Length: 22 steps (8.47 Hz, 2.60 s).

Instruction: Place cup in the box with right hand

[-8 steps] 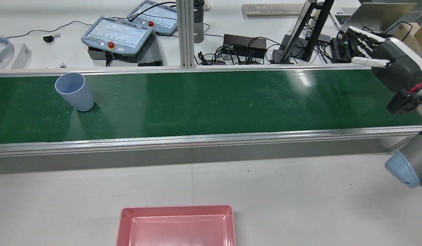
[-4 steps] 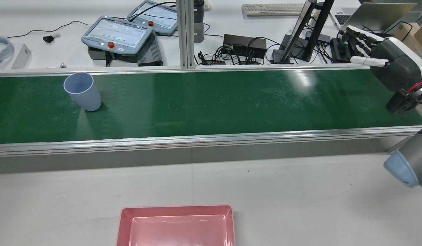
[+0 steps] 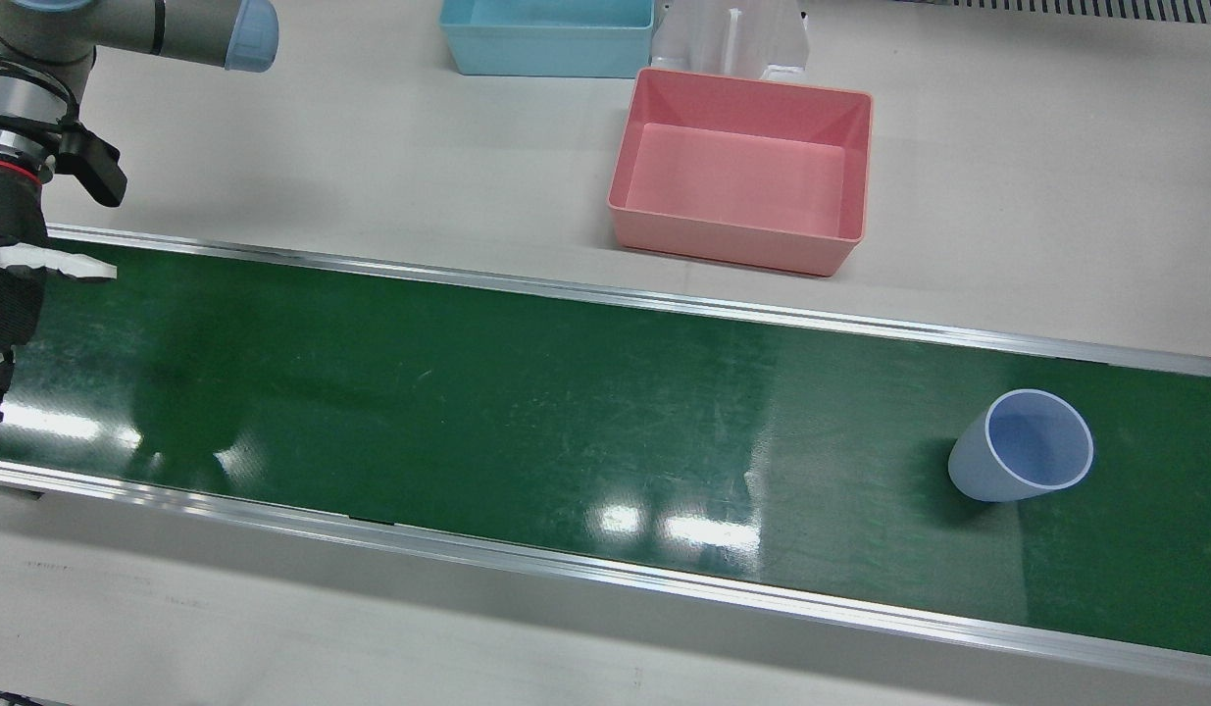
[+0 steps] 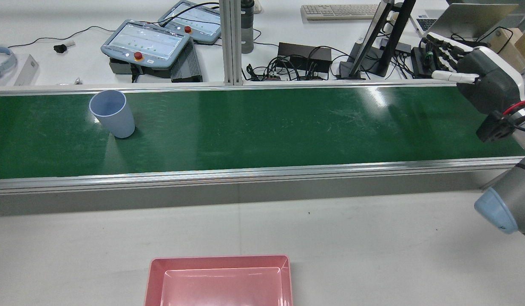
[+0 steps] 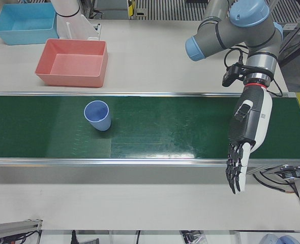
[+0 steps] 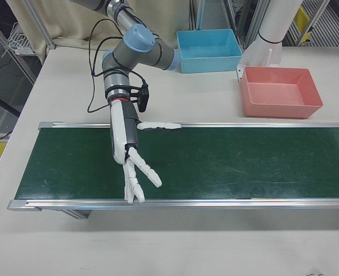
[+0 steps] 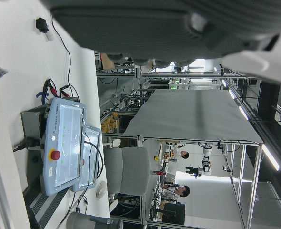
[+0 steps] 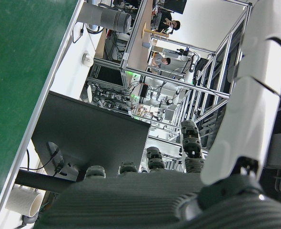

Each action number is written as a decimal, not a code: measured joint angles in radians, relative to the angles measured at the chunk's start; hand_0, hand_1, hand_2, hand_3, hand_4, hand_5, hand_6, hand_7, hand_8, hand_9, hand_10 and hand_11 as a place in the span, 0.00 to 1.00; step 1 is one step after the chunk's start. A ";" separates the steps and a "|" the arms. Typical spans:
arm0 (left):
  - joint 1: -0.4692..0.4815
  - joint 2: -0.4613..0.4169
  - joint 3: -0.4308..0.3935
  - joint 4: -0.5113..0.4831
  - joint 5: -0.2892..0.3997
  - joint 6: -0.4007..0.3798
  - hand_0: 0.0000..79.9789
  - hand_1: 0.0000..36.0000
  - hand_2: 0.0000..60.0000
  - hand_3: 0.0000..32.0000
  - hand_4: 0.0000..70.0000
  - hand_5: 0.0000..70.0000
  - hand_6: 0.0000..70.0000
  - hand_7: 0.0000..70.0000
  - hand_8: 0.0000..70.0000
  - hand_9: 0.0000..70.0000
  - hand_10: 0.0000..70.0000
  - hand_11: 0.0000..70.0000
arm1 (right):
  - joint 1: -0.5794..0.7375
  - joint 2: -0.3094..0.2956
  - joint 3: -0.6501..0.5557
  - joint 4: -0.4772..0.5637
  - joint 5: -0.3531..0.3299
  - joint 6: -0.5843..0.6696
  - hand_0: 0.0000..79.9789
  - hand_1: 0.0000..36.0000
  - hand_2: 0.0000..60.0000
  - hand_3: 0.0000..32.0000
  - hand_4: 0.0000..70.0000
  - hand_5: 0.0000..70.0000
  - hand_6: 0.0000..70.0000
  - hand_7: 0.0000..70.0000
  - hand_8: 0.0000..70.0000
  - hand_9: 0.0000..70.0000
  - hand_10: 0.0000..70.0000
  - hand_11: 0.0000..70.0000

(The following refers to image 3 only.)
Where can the right robot hand grey white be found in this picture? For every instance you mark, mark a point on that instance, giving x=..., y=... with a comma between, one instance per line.
x=12, y=226

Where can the light blue plastic box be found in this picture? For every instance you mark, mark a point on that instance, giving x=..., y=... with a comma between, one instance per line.
x=546, y=49

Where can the grey ribbed floor mat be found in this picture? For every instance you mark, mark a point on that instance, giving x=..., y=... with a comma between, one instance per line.
x=1056, y=8

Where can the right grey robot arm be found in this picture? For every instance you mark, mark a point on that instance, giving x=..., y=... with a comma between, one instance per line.
x=125, y=25

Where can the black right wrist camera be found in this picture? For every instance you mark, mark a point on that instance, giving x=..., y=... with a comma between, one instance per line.
x=95, y=167

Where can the green conveyor belt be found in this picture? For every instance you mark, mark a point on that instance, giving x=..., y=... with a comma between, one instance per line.
x=566, y=392

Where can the light blue plastic cup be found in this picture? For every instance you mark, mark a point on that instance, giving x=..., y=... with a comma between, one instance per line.
x=987, y=471

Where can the white plastic stand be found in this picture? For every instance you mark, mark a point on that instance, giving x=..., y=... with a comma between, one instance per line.
x=752, y=34

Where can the pink plastic box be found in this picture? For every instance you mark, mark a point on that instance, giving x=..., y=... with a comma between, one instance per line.
x=742, y=181

